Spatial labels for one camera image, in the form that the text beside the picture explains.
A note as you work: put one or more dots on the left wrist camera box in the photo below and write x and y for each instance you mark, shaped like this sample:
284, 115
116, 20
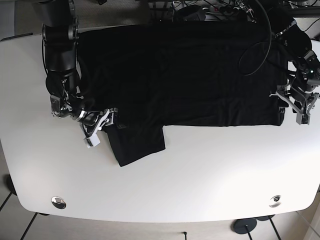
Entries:
303, 119

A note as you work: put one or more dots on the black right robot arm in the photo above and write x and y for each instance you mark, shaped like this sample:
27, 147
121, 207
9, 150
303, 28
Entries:
60, 61

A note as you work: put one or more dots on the black T-shirt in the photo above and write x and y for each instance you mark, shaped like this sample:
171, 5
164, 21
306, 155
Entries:
201, 73

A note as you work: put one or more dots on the left silver table grommet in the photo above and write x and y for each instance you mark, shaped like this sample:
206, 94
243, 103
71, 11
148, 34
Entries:
58, 202

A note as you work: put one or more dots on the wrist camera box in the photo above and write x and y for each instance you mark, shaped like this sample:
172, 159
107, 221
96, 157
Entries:
303, 119
92, 141

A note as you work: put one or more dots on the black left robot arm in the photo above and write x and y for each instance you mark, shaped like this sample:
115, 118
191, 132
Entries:
283, 30

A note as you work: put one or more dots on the black round stand base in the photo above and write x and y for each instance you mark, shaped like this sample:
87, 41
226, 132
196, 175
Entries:
244, 226

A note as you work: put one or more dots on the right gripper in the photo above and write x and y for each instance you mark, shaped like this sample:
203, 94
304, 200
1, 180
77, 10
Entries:
93, 121

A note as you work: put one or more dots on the black power adapter box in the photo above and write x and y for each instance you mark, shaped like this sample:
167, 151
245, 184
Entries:
190, 13

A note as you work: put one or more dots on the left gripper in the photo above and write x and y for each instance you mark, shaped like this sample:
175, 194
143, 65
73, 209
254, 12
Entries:
298, 100

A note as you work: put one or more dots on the silver table grommet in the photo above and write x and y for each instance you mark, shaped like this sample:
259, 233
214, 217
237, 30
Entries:
58, 202
275, 201

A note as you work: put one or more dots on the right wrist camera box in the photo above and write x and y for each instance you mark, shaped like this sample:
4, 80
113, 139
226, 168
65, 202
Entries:
92, 141

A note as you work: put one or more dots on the right silver table grommet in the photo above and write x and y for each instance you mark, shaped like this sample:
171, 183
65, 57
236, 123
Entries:
275, 201

